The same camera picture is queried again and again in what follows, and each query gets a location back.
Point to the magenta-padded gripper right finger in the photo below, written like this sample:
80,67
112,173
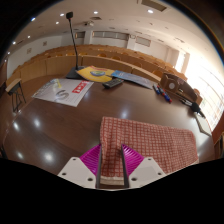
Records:
146,170

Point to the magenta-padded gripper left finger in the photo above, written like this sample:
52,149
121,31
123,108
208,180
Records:
75,171

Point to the red white checked towel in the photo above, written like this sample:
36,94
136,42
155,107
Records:
150,143

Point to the white notepad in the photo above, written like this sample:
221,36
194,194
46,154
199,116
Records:
202,124

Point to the red marker pen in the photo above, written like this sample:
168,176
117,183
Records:
160,91
168,97

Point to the blue marker pen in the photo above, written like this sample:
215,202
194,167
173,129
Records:
164,95
155,89

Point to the black handheld device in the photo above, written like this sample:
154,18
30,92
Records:
196,108

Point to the white printed poster sheet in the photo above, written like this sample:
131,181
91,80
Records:
61,91

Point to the brown cardboard desk organizer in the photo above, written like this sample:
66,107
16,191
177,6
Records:
176,86

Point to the blue booklet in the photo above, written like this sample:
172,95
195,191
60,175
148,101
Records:
133,78

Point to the black remote control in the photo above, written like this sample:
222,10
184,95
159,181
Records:
113,83

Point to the black gooseneck desk microphone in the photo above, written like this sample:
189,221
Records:
75,72

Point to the small wooden side table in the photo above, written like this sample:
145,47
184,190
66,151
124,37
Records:
14,86

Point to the rows of wooden lecture seats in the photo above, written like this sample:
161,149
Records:
60,65

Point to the ceiling projector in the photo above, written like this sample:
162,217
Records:
89,23

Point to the recessed ceiling lights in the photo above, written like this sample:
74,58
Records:
150,11

